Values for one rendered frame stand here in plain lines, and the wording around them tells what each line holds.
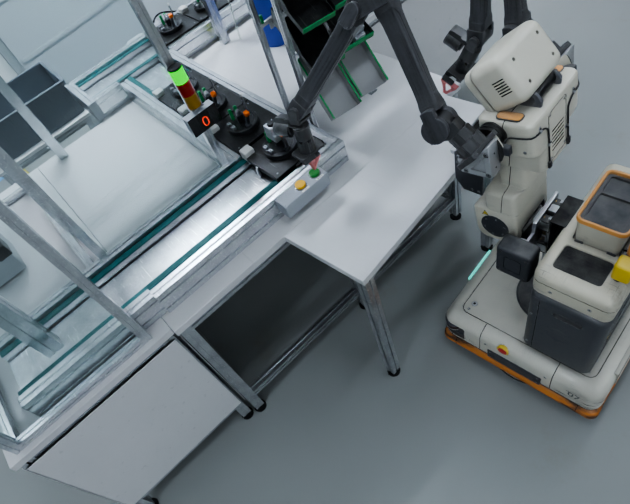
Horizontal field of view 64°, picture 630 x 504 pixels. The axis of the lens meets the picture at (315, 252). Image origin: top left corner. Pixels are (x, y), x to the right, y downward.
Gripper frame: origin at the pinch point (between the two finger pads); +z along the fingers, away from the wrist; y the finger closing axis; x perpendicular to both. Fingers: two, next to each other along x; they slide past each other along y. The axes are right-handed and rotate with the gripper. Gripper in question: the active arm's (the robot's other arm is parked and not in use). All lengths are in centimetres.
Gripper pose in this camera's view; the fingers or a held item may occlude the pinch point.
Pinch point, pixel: (313, 167)
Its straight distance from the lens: 182.0
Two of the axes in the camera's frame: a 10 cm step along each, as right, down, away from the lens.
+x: 6.4, 5.1, -5.7
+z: 2.3, 5.8, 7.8
